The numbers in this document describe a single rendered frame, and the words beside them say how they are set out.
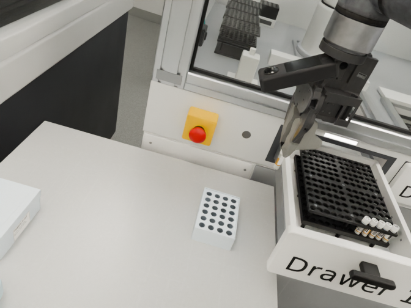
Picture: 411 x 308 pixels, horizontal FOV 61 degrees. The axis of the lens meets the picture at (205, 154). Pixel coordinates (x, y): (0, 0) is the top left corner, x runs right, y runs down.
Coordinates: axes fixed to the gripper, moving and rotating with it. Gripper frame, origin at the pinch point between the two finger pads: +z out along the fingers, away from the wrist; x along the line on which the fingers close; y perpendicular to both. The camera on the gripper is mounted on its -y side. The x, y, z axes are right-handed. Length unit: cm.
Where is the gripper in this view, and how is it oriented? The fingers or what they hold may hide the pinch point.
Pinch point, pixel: (282, 147)
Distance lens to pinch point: 64.9
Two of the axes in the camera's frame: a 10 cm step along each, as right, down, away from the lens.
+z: -2.4, 7.7, 5.8
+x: 0.0, -6.0, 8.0
